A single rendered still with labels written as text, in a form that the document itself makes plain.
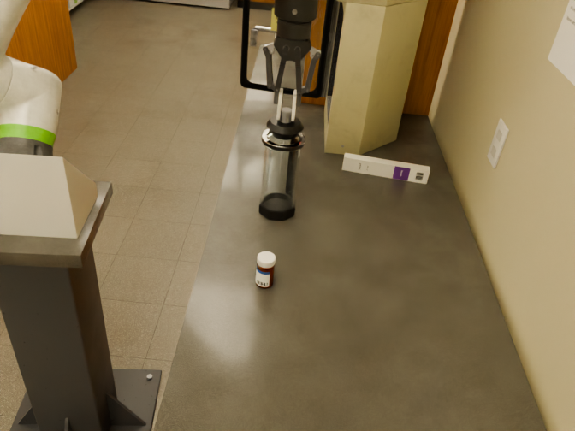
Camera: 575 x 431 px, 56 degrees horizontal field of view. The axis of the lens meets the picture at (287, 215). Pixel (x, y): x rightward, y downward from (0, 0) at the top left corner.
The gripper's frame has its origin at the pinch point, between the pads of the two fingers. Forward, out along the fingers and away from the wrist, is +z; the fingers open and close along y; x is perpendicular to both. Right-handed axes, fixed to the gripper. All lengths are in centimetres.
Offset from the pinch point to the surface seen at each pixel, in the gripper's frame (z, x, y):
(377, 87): 8.1, -37.9, -25.5
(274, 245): 30.9, 15.0, -0.5
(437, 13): -7, -73, -45
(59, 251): 31, 27, 49
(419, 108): 28, -73, -47
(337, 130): 22.5, -35.3, -15.2
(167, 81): 125, -297, 112
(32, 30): 74, -240, 188
